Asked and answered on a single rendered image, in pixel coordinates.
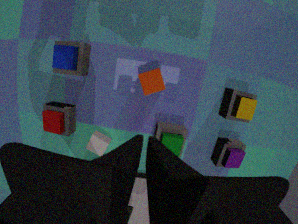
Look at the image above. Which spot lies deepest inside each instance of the blue button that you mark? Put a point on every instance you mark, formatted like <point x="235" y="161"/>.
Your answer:
<point x="71" y="58"/>

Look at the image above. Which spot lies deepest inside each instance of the yellow button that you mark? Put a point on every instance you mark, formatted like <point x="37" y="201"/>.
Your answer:
<point x="237" y="105"/>

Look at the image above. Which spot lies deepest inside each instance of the red button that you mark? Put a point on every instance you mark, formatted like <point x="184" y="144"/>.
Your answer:
<point x="59" y="118"/>

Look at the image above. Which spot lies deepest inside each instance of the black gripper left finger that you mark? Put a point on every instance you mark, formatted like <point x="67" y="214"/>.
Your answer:
<point x="101" y="187"/>

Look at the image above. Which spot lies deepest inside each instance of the orange cube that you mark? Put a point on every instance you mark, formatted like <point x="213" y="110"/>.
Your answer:
<point x="152" y="81"/>

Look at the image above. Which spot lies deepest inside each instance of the purple button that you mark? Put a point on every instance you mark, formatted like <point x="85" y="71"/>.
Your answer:
<point x="228" y="153"/>

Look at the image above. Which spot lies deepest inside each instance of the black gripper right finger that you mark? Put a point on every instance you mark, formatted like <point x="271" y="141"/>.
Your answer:
<point x="178" y="194"/>

